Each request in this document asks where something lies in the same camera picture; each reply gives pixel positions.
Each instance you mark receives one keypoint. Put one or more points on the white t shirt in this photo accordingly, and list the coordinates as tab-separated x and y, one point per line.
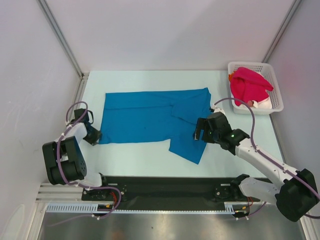
264	104

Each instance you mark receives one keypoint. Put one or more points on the pink t shirt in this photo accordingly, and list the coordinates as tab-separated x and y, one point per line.
248	85

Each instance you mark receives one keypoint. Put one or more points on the orange t shirt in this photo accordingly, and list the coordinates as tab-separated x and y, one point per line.
230	76

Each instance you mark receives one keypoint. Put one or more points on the white plastic basket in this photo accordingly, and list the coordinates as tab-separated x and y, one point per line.
267	71

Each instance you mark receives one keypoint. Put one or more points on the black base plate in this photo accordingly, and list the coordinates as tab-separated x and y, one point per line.
170	204

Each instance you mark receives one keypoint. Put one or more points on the aluminium frame rail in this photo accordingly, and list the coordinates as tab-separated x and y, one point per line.
57	192

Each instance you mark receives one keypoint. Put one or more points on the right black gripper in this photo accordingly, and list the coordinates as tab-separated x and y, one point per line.
202	123

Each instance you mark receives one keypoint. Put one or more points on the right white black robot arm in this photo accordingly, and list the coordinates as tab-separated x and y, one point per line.
294	192

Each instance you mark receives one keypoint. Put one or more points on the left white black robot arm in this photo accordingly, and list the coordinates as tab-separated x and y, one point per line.
69	153

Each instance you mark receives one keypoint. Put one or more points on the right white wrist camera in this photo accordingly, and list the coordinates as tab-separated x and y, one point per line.
216	109

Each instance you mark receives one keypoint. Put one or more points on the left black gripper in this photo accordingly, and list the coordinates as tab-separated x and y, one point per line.
97	135

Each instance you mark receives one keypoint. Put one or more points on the blue t shirt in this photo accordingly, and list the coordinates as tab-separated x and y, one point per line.
156	116

